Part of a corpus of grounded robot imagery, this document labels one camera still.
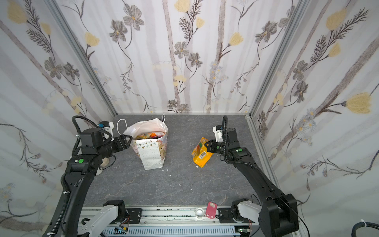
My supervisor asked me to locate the yellow snack box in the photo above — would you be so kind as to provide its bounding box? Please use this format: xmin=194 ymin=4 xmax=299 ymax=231
xmin=191 ymin=137 xmax=213 ymax=168

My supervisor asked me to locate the white paper gift bag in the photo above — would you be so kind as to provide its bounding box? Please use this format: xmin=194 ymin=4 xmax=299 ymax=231
xmin=122 ymin=114 xmax=168 ymax=170

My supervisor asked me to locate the small orange snack packet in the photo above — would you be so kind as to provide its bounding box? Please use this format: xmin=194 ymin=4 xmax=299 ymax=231
xmin=135 ymin=132 xmax=165 ymax=140

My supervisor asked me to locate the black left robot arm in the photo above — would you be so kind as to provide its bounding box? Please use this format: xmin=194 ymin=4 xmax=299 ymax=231
xmin=43 ymin=130 xmax=132 ymax=237

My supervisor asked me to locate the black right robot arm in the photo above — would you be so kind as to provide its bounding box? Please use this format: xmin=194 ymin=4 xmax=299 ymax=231
xmin=205 ymin=125 xmax=299 ymax=237

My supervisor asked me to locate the round beige floor disc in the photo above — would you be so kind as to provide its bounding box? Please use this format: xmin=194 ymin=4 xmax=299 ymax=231
xmin=100 ymin=158 xmax=110 ymax=169

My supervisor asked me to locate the white plastic bottle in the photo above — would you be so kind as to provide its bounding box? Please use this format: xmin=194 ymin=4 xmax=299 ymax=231
xmin=96 ymin=168 xmax=103 ymax=175

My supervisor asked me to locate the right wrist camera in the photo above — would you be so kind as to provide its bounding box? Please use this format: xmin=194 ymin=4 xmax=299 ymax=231
xmin=213 ymin=125 xmax=224 ymax=142

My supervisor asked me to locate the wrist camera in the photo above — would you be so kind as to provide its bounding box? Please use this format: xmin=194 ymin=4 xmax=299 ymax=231
xmin=213 ymin=125 xmax=224 ymax=142
xmin=80 ymin=121 xmax=114 ymax=148

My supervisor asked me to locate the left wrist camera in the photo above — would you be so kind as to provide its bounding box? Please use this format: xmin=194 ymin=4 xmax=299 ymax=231
xmin=80 ymin=121 xmax=114 ymax=148

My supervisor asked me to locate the pink tag on rail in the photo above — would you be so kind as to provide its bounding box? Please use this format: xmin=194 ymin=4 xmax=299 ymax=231
xmin=205 ymin=202 xmax=218 ymax=219

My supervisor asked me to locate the white round knob on rail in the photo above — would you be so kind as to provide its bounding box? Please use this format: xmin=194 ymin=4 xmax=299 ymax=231
xmin=195 ymin=207 xmax=205 ymax=219

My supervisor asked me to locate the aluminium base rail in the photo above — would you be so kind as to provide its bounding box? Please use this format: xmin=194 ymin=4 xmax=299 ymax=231
xmin=93 ymin=201 xmax=257 ymax=227

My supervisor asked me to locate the black cable bottom right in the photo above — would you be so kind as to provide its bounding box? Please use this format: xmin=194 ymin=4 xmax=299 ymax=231
xmin=351 ymin=220 xmax=379 ymax=237

